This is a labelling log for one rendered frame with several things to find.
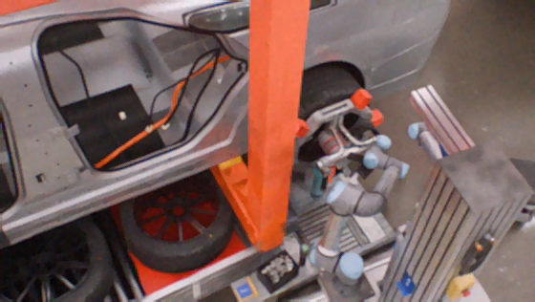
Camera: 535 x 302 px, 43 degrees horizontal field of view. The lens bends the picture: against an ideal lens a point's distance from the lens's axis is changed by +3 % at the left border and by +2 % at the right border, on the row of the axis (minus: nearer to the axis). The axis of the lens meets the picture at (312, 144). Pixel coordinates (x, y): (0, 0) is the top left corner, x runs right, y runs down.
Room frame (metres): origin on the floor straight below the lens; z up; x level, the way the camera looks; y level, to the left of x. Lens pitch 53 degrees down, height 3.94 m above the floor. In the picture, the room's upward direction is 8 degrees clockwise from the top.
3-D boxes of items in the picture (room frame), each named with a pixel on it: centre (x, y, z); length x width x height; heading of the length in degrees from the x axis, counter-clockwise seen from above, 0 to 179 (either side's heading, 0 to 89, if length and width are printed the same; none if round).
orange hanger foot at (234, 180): (2.09, 0.39, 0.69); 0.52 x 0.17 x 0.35; 37
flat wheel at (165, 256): (1.96, 0.74, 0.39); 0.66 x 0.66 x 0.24
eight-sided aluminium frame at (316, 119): (2.35, -0.09, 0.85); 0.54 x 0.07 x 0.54; 127
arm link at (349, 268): (1.48, -0.27, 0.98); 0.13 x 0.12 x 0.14; 70
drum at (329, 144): (2.29, -0.14, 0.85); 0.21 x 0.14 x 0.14; 37
